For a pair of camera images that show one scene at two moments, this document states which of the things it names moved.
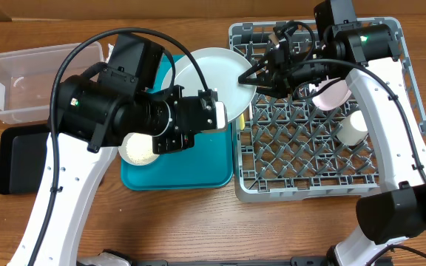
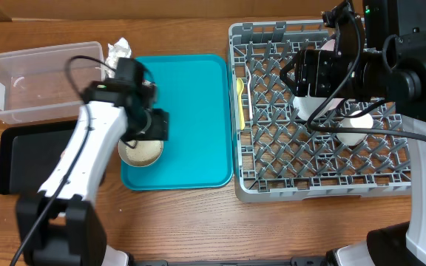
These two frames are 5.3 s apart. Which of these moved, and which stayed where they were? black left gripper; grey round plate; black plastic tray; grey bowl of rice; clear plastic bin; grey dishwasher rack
Moved: grey round plate; black left gripper
Stayed: black plastic tray; clear plastic bin; grey dishwasher rack; grey bowl of rice
